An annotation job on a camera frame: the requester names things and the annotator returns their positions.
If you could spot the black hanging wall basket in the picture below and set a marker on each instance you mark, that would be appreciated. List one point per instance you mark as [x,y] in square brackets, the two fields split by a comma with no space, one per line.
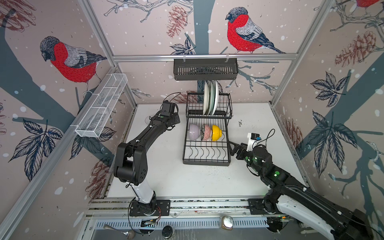
[205,69]

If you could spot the lilac ceramic bowl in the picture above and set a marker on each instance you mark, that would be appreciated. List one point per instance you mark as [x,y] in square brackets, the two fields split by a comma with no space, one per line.
[194,132]

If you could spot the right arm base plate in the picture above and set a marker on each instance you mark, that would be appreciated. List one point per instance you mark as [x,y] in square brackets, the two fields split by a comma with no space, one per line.
[261,207]

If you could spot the yellow ceramic bowl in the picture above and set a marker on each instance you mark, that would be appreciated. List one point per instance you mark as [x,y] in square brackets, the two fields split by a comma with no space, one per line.
[216,133]

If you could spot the black two-tier dish rack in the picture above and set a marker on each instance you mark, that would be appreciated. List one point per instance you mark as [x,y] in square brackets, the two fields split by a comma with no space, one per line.
[208,153]

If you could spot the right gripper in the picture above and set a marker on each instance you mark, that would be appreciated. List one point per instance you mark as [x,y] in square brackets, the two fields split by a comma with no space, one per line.
[238,146]

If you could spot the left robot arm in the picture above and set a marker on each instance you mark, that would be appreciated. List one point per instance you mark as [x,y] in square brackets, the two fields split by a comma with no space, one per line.
[131,165]

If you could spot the horizontal aluminium frame bar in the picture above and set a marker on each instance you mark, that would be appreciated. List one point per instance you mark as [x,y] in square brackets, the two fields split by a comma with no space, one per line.
[242,57]

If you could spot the small metal cup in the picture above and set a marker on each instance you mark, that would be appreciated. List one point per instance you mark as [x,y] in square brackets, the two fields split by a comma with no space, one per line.
[227,223]

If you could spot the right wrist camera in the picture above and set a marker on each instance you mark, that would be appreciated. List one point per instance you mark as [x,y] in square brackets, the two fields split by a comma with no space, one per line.
[253,139]

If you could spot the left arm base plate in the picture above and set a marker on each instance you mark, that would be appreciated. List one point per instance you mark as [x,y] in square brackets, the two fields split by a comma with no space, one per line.
[158,208]

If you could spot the white plate right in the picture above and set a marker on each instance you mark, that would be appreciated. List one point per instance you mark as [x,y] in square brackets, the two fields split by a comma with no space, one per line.
[216,97]

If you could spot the pink floral pattern bowl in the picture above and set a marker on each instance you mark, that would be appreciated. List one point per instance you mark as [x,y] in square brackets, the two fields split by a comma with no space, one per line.
[206,132]

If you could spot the pale green plate middle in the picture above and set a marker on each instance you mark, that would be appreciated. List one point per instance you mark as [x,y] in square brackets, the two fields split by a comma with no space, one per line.
[212,96]

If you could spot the clear glass tumbler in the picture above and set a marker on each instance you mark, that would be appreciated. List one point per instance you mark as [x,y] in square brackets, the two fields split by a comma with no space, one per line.
[148,120]

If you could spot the white wire mesh shelf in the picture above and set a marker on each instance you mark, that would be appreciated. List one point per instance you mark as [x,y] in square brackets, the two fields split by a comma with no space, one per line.
[98,114]

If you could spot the metal spoon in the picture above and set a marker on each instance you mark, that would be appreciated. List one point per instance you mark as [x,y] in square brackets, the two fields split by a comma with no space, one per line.
[128,234]

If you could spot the white plate left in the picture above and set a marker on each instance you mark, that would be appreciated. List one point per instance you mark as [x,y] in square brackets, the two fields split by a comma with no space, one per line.
[206,98]

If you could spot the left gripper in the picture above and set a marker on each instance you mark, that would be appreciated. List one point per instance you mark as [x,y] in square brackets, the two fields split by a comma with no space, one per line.
[175,112]

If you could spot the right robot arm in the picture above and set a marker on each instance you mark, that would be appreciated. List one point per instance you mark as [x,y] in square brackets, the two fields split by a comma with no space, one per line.
[288,196]

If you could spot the aluminium mounting rail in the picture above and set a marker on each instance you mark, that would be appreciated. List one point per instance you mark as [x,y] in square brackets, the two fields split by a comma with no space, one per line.
[118,208]

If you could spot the white plate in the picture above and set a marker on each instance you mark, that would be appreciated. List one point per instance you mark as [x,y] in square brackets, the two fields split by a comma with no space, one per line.
[216,97]
[206,98]

